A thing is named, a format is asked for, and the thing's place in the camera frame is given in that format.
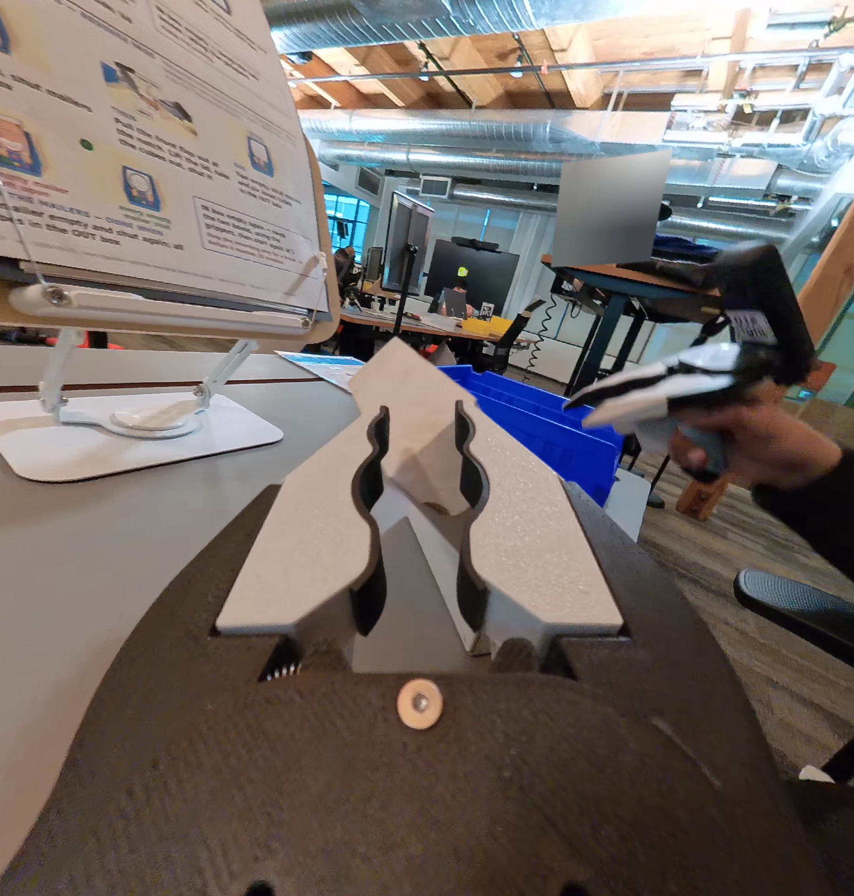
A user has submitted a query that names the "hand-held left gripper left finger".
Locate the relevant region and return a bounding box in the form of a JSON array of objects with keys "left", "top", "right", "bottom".
[{"left": 215, "top": 405, "right": 393, "bottom": 638}]

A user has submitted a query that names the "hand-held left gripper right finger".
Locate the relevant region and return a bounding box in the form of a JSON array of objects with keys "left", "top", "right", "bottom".
[{"left": 455, "top": 400, "right": 625, "bottom": 657}]

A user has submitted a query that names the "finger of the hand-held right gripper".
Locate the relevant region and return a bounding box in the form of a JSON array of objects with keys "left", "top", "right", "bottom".
[
  {"left": 562, "top": 345, "right": 741, "bottom": 414},
  {"left": 579, "top": 373, "right": 737, "bottom": 450}
]

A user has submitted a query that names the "blue plastic bin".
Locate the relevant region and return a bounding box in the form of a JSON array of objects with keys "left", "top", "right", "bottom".
[{"left": 436, "top": 363, "right": 626, "bottom": 510}]

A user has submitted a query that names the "white cardboard mailer box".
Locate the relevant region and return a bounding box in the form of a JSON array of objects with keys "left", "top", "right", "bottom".
[{"left": 347, "top": 336, "right": 498, "bottom": 655}]

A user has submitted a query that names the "person's right forearm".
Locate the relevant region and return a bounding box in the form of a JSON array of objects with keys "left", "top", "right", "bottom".
[{"left": 752, "top": 448, "right": 854, "bottom": 596}]

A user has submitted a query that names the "dark standing desk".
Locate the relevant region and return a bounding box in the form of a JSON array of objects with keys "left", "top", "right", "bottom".
[{"left": 541, "top": 253, "right": 725, "bottom": 396}]

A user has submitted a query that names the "person's right hand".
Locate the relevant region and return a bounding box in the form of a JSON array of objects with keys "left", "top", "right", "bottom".
[{"left": 668, "top": 399, "right": 844, "bottom": 491}]

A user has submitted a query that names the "brown wooden table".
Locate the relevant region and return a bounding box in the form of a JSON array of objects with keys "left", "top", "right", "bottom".
[
  {"left": 673, "top": 472, "right": 734, "bottom": 522},
  {"left": 339, "top": 297, "right": 543, "bottom": 365}
]

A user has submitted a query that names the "white and blue leaflet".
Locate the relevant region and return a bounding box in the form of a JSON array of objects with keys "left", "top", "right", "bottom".
[{"left": 273, "top": 348, "right": 369, "bottom": 394}]

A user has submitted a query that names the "black monitor on pole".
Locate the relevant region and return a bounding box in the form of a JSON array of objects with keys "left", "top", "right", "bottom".
[{"left": 380, "top": 189, "right": 436, "bottom": 337}]

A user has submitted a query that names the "printed instruction sheet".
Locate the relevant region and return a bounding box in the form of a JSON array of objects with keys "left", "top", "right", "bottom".
[{"left": 0, "top": 0, "right": 331, "bottom": 314}]

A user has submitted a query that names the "large black wall screen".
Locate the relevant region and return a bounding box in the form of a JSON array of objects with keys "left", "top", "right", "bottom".
[{"left": 425, "top": 237, "right": 522, "bottom": 317}]

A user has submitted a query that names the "silver air duct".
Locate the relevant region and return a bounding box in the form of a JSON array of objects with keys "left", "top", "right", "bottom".
[{"left": 297, "top": 107, "right": 673, "bottom": 169}]

